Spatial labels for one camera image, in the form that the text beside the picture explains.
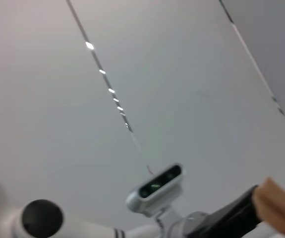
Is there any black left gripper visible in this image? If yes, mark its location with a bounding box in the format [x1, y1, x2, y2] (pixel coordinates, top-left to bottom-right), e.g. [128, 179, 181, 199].
[186, 184, 263, 238]

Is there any white head camera box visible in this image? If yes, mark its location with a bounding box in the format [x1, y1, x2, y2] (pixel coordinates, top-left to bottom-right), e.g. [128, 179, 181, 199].
[125, 163, 186, 218]

